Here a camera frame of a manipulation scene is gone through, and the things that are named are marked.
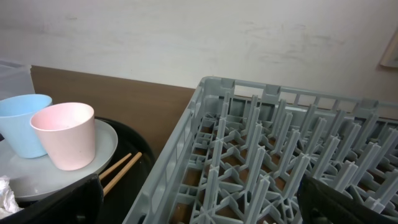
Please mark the pink cup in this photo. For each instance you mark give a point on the pink cup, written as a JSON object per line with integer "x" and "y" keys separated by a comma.
{"x": 67, "y": 133}

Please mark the clear plastic bin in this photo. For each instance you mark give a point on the clear plastic bin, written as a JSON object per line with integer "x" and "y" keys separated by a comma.
{"x": 15, "y": 80}

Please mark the crumpled white paper napkin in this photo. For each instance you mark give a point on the crumpled white paper napkin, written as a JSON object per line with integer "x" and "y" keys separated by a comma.
{"x": 8, "y": 202}

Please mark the light blue cup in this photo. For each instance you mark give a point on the light blue cup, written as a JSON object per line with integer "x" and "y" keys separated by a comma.
{"x": 16, "y": 113}

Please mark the grey plate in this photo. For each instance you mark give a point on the grey plate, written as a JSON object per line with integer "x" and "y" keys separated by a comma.
{"x": 35, "y": 179}

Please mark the grey dishwasher rack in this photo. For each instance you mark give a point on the grey dishwasher rack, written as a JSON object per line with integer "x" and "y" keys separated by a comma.
{"x": 240, "y": 150}

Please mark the round black tray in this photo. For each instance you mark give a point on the round black tray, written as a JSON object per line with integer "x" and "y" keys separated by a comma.
{"x": 121, "y": 197}

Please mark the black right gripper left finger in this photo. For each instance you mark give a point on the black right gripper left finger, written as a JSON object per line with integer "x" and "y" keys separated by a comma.
{"x": 79, "y": 202}

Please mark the wooden chopstick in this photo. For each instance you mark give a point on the wooden chopstick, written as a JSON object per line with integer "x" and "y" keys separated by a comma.
{"x": 113, "y": 167}
{"x": 121, "y": 173}

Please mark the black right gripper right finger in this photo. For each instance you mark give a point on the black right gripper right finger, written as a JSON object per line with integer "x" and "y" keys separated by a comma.
{"x": 319, "y": 203}

